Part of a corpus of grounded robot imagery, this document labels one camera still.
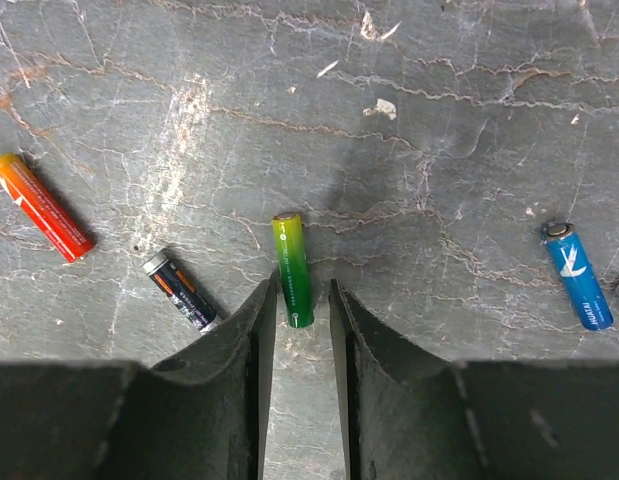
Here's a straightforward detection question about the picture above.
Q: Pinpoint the green battery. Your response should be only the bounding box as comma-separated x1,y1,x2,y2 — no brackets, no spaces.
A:
272,212,314,328

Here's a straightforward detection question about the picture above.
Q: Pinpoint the black battery centre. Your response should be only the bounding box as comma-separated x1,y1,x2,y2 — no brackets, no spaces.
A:
142,250,221,334

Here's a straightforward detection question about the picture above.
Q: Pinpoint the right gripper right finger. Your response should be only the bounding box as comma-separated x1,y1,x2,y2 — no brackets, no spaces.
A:
329,281,619,479

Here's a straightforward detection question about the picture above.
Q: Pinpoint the blue battery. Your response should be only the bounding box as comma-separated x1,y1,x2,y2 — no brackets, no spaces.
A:
542,222,614,331

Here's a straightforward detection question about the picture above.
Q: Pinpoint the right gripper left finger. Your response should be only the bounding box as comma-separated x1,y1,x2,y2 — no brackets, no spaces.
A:
0,279,277,479

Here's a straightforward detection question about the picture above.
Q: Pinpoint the red orange battery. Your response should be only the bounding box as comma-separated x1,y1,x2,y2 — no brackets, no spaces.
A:
0,153,95,263

